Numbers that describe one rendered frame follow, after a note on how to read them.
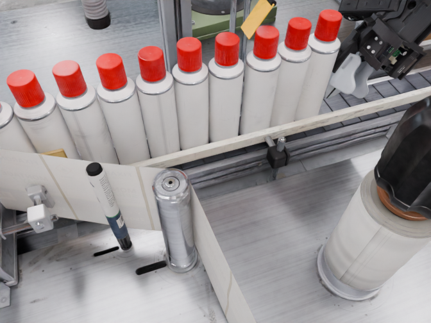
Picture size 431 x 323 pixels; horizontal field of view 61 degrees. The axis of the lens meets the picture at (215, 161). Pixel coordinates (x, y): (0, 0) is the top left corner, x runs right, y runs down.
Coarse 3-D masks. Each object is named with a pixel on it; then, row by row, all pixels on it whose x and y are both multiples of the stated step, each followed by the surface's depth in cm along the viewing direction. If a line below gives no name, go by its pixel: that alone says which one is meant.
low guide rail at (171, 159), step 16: (400, 96) 67; (416, 96) 68; (336, 112) 65; (352, 112) 65; (368, 112) 67; (272, 128) 62; (288, 128) 62; (304, 128) 64; (208, 144) 60; (224, 144) 60; (240, 144) 61; (144, 160) 58; (160, 160) 58; (176, 160) 59; (192, 160) 60
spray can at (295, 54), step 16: (288, 32) 52; (304, 32) 51; (288, 48) 53; (304, 48) 53; (288, 64) 54; (304, 64) 54; (288, 80) 56; (304, 80) 58; (288, 96) 59; (272, 112) 63; (288, 112) 62
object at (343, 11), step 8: (344, 0) 62; (352, 0) 60; (360, 0) 59; (368, 0) 58; (376, 0) 57; (384, 0) 56; (392, 0) 55; (400, 0) 54; (344, 8) 61; (352, 8) 60; (360, 8) 59; (368, 8) 58; (376, 8) 57; (384, 8) 56; (392, 8) 55; (344, 16) 63; (352, 16) 62; (360, 16) 61; (368, 16) 60
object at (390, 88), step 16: (416, 80) 76; (336, 96) 72; (352, 96) 72; (368, 96) 72; (384, 96) 72; (320, 112) 70; (384, 112) 70; (320, 128) 67; (336, 128) 67; (256, 144) 64; (208, 160) 62
